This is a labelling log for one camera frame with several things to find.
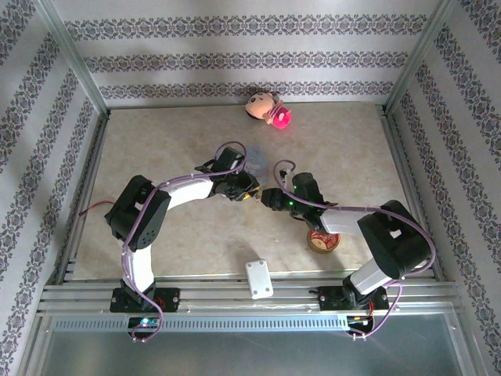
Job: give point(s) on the aluminium side rail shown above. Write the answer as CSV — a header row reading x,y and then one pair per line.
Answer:
x,y
94,156
393,133

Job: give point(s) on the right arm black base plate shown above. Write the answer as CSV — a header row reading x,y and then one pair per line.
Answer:
x,y
329,301

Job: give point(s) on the aluminium frame post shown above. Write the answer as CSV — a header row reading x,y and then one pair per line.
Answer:
x,y
76,62
415,62

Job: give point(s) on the pink plush doll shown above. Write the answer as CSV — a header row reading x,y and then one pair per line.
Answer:
x,y
260,103

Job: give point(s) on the wide aluminium rail profile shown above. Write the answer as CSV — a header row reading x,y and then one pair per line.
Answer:
x,y
219,291

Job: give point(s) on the white rectangular plate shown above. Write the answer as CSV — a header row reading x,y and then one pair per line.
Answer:
x,y
258,278

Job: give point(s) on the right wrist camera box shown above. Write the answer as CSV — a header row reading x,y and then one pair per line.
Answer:
x,y
307,186

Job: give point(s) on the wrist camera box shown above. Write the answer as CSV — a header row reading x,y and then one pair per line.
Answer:
x,y
231,158
307,186

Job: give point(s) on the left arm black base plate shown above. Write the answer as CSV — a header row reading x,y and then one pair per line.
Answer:
x,y
168,299

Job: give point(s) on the grey metal sheet tray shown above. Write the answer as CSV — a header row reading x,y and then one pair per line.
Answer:
x,y
250,352

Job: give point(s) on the blue cartoon tin box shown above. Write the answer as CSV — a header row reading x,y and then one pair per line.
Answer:
x,y
256,160

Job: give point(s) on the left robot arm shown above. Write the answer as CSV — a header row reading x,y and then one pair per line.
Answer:
x,y
188,192

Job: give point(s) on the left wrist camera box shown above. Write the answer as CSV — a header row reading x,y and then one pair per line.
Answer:
x,y
231,158

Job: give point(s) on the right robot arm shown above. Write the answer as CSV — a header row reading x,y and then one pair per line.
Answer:
x,y
391,243

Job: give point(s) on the round red tin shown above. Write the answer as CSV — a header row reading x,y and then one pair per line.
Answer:
x,y
323,243

